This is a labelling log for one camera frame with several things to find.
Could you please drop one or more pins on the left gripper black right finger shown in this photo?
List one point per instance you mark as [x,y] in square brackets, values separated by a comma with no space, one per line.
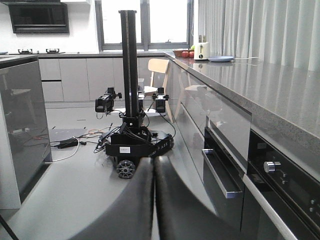
[181,215]

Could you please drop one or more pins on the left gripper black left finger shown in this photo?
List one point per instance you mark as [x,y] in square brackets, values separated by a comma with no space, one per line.
[130,216]

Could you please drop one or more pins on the red apple in basket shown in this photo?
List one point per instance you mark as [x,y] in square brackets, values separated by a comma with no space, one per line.
[185,54]
[191,54]

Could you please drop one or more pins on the black mobile robot with mast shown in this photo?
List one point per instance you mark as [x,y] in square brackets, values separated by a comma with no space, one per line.
[131,141]

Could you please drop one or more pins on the black power adapter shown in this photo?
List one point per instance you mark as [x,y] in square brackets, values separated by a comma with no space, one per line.
[71,142]

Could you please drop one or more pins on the built-in black oven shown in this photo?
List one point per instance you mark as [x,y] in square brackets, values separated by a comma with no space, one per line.
[281,205]

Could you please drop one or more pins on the silver oven knob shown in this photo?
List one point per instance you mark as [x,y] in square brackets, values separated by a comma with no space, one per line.
[271,166]

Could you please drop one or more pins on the grey kitchen island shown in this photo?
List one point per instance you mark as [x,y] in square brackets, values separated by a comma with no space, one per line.
[24,135]

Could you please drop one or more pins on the wooden chair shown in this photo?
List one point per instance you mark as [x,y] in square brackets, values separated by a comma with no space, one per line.
[155,73]

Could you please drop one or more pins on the blue plate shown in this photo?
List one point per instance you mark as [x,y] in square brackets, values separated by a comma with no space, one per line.
[221,59]

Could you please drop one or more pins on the wooden fruit basket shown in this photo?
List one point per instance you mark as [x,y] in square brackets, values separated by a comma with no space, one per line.
[177,52]

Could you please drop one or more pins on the cream toaster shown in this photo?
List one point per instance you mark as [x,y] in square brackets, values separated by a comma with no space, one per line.
[201,51]

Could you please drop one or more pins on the gas stove burner left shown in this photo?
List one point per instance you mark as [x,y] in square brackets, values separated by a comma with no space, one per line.
[25,51]

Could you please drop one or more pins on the white curtain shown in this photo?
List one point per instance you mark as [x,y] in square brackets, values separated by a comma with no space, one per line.
[285,32]

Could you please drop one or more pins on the black range hood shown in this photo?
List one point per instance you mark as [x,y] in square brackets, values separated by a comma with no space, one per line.
[39,18]

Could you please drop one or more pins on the black drawer with steel handle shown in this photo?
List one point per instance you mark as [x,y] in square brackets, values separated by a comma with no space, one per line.
[222,180]

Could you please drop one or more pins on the dark window frame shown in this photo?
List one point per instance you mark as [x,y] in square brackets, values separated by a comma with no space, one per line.
[159,24]

